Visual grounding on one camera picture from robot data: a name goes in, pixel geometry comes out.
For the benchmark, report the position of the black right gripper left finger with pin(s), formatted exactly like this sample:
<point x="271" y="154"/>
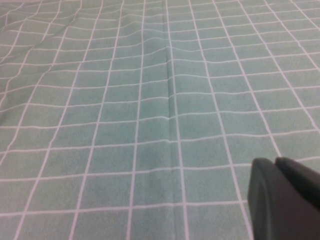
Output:
<point x="280" y="210"/>

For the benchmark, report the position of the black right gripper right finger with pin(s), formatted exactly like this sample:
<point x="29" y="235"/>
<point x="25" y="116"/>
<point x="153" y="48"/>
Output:
<point x="302" y="176"/>

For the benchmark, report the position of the green white-grid tablecloth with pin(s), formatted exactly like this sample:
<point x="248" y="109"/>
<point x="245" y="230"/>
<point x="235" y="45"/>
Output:
<point x="100" y="125"/>

